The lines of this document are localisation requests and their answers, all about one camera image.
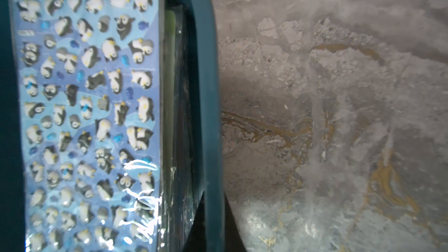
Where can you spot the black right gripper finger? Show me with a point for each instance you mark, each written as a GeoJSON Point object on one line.
{"type": "Point", "coordinates": [214, 229]}

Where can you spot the blue penguin sticker sheet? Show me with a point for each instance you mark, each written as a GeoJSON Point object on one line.
{"type": "Point", "coordinates": [89, 94]}

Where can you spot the green panda sticker sheet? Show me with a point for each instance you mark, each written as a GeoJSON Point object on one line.
{"type": "Point", "coordinates": [169, 88]}

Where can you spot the teal plastic storage box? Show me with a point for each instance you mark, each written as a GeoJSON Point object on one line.
{"type": "Point", "coordinates": [196, 140]}

